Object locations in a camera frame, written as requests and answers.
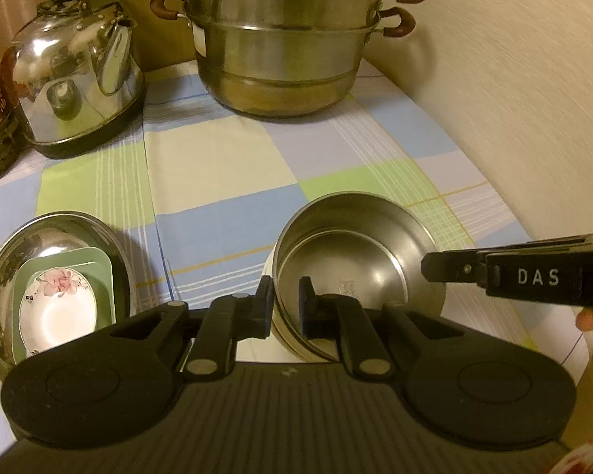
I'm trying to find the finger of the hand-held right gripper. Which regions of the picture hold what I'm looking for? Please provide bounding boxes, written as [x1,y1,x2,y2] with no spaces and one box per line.
[420,248,496,288]
[467,229,593,256]

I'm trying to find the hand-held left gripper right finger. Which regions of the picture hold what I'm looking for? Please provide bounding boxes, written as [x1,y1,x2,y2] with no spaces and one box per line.
[298,276,468,382]

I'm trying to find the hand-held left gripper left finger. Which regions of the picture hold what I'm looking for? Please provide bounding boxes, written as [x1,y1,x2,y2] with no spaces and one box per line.
[110,275,276,384]

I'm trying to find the small stainless steel bowl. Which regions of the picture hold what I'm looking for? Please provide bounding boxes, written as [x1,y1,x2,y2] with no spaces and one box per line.
[271,192,448,363]

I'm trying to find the green square plate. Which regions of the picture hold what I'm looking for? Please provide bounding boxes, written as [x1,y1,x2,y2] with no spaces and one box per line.
[11,245,116,364]

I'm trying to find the floral white saucer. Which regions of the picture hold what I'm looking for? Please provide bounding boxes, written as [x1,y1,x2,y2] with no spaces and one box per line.
[19,267,99,359]

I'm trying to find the large stainless steel basin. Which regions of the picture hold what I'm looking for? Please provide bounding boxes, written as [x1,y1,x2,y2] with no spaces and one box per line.
[0,211,132,382]

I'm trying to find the checked pastel tablecloth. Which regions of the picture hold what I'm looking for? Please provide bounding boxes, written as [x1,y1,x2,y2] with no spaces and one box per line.
[0,56,593,452]

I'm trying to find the red patterned clothing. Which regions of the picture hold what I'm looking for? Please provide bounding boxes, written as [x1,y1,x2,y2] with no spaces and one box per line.
[562,432,593,474]

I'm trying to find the stainless steel steamer pot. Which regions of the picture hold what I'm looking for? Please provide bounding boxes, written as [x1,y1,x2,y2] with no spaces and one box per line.
[145,0,432,119]

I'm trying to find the stainless steel kettle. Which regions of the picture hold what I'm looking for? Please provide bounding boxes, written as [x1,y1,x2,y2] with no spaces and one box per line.
[9,0,147,160]

